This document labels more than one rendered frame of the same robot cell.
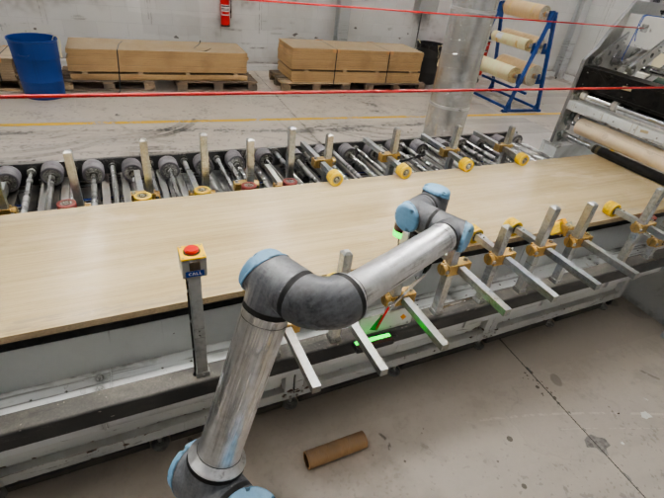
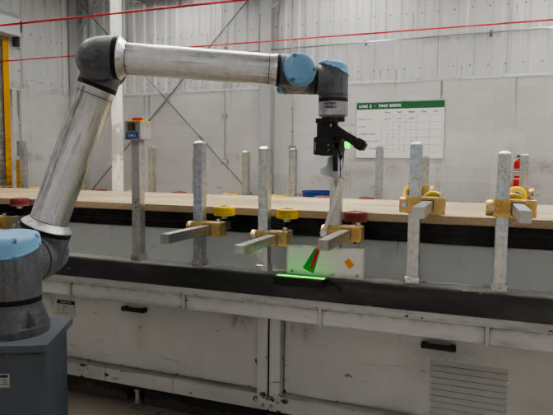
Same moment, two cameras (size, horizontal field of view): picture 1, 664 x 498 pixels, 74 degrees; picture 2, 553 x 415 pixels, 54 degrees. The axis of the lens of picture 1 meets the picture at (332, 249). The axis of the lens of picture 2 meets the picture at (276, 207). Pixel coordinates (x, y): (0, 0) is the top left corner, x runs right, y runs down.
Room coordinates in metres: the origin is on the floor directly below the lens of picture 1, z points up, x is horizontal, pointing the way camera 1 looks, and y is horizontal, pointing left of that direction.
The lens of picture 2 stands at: (0.08, -1.47, 1.06)
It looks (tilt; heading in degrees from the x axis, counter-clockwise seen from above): 4 degrees down; 49
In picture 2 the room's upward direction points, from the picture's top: 1 degrees clockwise
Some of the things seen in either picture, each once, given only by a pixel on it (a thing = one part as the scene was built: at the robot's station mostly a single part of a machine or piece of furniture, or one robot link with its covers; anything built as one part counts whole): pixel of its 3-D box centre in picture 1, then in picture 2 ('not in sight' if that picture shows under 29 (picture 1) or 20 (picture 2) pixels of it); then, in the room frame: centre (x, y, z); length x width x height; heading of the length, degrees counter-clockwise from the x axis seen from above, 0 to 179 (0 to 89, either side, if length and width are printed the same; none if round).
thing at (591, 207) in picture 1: (572, 245); not in sight; (1.85, -1.15, 0.92); 0.03 x 0.03 x 0.48; 29
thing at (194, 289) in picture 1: (198, 326); (137, 200); (1.01, 0.40, 0.93); 0.05 x 0.04 x 0.45; 119
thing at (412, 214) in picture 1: (417, 213); (296, 78); (1.21, -0.25, 1.33); 0.12 x 0.12 x 0.09; 52
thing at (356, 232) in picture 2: (397, 296); (342, 232); (1.39, -0.29, 0.85); 0.13 x 0.06 x 0.05; 119
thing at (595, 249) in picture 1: (600, 252); not in sight; (1.77, -1.24, 0.95); 0.36 x 0.03 x 0.03; 29
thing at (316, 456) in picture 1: (336, 450); not in sight; (1.19, -0.14, 0.04); 0.30 x 0.08 x 0.08; 119
